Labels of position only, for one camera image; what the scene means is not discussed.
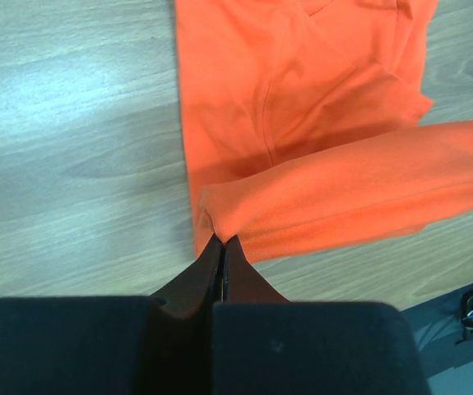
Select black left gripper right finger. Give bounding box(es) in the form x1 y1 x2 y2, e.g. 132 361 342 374
212 238 430 394

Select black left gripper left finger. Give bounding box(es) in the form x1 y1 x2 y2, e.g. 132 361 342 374
0 238 223 394

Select orange t shirt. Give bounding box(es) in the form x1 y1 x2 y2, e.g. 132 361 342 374
174 1 473 263

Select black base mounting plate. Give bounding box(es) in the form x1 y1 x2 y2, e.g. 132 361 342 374
402 283 473 379

